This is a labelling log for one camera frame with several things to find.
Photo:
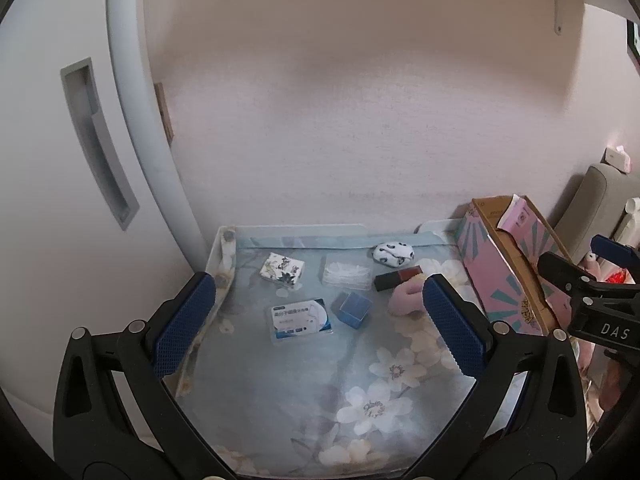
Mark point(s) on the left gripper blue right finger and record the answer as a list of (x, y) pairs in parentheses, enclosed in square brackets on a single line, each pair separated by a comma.
[(459, 322)]

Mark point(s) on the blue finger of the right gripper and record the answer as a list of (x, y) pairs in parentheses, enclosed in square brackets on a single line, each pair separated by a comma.
[(613, 252)]

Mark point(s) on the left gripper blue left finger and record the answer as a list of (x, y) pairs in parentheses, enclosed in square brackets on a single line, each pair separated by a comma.
[(177, 321)]

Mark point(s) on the pink fluffy scrunchie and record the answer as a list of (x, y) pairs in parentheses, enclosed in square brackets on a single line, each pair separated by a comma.
[(407, 297)]

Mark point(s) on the dark red rectangular box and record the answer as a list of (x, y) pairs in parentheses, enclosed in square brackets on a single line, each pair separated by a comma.
[(390, 280)]

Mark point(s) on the dental floss pick box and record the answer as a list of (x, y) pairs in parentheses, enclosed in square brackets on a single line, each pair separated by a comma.
[(302, 320)]

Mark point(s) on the white ink-painting tissue pack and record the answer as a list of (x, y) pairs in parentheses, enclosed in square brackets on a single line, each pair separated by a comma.
[(283, 270)]

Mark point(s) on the blue square box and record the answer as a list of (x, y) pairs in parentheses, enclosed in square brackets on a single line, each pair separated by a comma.
[(354, 310)]

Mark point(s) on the white black-patterned sock bundle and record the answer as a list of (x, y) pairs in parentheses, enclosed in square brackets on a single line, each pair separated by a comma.
[(393, 254)]

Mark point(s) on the clear plastic packet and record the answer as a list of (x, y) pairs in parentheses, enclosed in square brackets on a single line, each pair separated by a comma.
[(350, 274)]

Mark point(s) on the red fabric item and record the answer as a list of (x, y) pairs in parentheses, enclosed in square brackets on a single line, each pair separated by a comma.
[(617, 275)]

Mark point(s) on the grey upholstered headboard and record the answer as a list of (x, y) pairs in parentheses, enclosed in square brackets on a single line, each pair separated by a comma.
[(592, 203)]

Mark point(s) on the pink patterned cardboard box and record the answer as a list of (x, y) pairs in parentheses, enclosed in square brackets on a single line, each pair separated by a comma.
[(500, 240)]

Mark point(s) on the white wardrobe door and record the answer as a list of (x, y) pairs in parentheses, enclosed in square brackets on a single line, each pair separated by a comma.
[(95, 225)]

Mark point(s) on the floral bed sheet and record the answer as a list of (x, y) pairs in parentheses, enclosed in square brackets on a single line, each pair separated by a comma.
[(351, 403)]

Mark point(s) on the framed wall picture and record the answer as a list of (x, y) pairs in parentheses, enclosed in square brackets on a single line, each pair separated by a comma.
[(633, 41)]

